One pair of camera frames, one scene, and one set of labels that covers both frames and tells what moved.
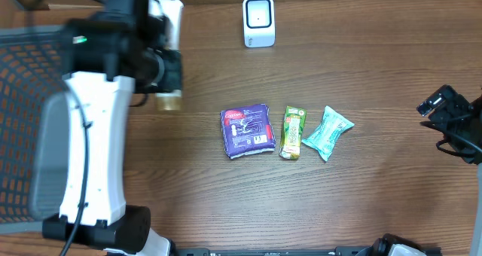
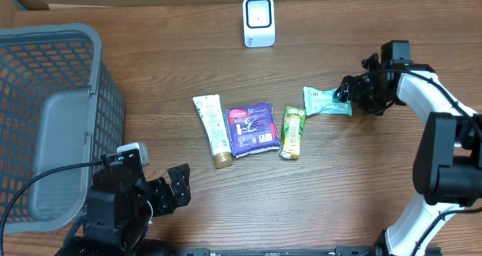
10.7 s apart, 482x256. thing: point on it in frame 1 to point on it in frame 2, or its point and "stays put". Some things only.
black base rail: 328,251 stays put
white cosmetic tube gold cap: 171,9 to 209,108
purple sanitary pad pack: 248,130 stays put
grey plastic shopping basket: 35,102 stays put
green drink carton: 294,122 stays put
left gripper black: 174,83 to 181,186
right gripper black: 452,104 to 355,88
